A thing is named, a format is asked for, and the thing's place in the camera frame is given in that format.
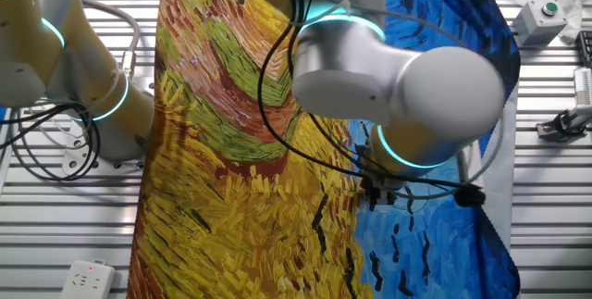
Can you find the painted wheat field cloth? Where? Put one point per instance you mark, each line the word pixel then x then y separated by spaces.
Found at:
pixel 254 197

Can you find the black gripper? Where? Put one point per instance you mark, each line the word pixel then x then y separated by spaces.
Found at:
pixel 381 184

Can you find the white power strip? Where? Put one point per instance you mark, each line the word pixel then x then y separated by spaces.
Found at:
pixel 88 280

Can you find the grey box with green button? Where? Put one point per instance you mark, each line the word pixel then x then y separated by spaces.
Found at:
pixel 538 23

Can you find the black keyboard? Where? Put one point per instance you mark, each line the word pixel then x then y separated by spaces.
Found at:
pixel 585 49

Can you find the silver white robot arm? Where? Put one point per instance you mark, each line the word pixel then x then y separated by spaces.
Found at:
pixel 416 95

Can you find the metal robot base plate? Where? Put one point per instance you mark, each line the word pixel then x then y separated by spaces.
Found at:
pixel 74 160

